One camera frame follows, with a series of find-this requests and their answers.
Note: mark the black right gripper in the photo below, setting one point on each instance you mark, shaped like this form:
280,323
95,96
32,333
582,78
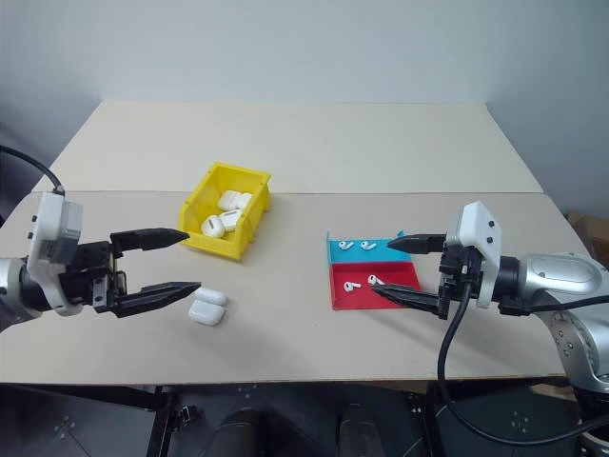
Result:
459,273

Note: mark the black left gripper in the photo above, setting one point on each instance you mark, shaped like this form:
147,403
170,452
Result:
88,271

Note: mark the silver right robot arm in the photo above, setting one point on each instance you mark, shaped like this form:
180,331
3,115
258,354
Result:
556,275

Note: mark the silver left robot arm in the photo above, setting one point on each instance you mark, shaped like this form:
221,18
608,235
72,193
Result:
10,278

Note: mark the yellow plastic bin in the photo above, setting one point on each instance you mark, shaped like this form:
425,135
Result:
209,245

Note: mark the brown cardboard box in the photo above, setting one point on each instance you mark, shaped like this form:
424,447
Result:
590,231

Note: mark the red plastic tray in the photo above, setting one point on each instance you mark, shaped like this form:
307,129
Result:
395,281

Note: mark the blue plastic tray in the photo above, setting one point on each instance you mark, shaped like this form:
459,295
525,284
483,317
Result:
380,254

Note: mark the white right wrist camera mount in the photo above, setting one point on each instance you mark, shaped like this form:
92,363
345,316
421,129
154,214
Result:
478,228

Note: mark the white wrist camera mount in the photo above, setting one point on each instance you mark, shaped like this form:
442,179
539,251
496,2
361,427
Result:
478,228
50,224

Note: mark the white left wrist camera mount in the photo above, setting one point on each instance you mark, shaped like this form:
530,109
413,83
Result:
50,224

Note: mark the black metal table frame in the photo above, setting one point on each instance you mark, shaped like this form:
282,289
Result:
162,419

